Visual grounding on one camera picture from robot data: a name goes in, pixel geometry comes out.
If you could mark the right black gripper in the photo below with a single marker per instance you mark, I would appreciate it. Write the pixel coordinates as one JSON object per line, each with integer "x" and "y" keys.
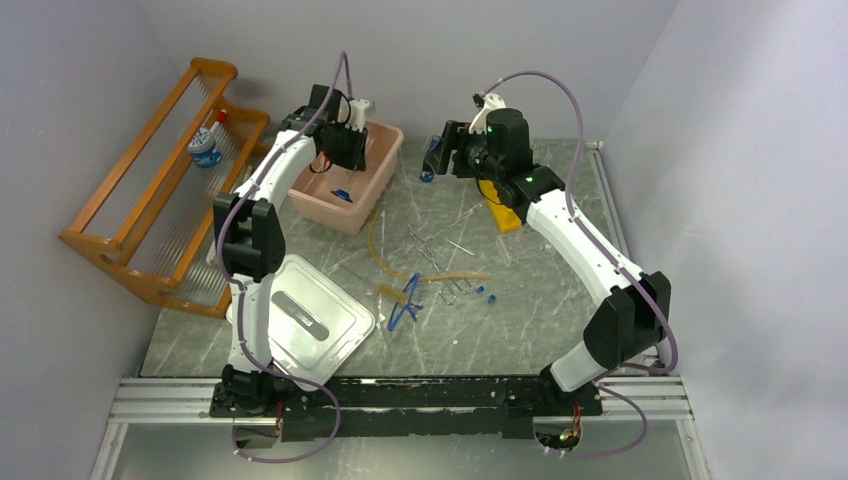
{"x": 458, "y": 138}

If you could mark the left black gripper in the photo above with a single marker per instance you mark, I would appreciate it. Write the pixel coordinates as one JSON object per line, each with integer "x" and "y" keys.
{"x": 356, "y": 160}

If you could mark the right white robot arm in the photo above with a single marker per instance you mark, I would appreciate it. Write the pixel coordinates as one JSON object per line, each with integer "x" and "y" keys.
{"x": 631, "y": 305}

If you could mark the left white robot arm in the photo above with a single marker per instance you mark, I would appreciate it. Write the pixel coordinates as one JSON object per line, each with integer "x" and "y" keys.
{"x": 249, "y": 241}

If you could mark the blue stapler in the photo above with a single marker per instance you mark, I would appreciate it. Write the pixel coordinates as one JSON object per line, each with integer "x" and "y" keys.
{"x": 431, "y": 163}

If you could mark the pink plastic bin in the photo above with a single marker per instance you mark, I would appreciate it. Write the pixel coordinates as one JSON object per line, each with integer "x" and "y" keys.
{"x": 311, "y": 196}

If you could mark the clear glass rod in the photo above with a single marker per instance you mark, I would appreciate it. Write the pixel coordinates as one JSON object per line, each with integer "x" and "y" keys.
{"x": 460, "y": 248}

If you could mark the yellow test tube rack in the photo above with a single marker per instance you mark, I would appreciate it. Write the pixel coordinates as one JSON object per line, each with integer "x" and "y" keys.
{"x": 505, "y": 219}

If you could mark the red capped marker pen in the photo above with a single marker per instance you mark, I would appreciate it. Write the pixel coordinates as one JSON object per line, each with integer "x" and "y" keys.
{"x": 219, "y": 121}

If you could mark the test tube brush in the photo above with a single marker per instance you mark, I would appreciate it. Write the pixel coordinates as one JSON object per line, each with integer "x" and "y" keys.
{"x": 394, "y": 294}

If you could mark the blue white round container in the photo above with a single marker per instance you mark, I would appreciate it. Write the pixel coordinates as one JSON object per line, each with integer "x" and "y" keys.
{"x": 203, "y": 149}

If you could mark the white bin lid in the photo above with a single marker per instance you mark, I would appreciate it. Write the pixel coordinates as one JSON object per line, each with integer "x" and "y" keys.
{"x": 314, "y": 325}

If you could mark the wooden drying rack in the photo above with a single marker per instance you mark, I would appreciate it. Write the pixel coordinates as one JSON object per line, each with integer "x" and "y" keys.
{"x": 149, "y": 225}

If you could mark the black mounting rail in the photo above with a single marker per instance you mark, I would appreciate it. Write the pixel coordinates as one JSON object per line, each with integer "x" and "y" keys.
{"x": 507, "y": 405}

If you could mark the aluminium frame rail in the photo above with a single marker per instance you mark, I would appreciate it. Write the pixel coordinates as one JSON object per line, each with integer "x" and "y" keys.
{"x": 187, "y": 401}

